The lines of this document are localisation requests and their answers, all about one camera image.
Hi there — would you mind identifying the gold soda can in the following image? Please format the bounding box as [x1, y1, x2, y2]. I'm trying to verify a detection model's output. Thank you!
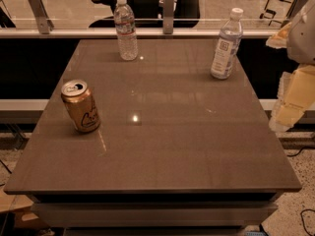
[61, 80, 100, 133]

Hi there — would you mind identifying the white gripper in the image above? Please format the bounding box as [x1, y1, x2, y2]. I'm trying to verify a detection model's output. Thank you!
[266, 0, 315, 132]

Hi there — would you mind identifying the grey table with drawers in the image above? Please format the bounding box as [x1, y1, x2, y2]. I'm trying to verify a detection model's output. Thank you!
[5, 39, 300, 233]

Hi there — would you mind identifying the right metal railing bracket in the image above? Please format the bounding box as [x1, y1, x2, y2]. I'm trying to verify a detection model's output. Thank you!
[282, 0, 308, 27]

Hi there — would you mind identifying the cardboard box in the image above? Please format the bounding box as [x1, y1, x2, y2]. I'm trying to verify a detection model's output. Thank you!
[0, 188, 48, 230]

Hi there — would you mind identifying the middle metal railing bracket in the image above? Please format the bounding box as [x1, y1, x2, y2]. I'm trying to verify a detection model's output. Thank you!
[162, 0, 174, 34]

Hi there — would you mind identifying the black office chair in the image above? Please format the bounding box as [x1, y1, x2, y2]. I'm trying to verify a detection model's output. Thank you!
[88, 0, 203, 29]

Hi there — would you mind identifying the left metal railing bracket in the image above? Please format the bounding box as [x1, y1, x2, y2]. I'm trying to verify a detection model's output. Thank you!
[28, 0, 54, 34]

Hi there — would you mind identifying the clear water bottle red label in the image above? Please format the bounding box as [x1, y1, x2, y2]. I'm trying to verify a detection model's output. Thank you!
[114, 0, 138, 61]

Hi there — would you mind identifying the black floor cable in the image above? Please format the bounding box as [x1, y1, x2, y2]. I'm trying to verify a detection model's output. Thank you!
[285, 145, 315, 236]

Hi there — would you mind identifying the metal railing bracket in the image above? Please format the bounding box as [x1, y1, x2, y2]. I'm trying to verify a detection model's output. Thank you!
[162, 0, 174, 34]
[282, 0, 308, 27]
[28, 0, 54, 34]

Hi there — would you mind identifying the blue label plastic bottle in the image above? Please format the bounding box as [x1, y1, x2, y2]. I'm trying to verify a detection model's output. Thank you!
[210, 8, 243, 80]

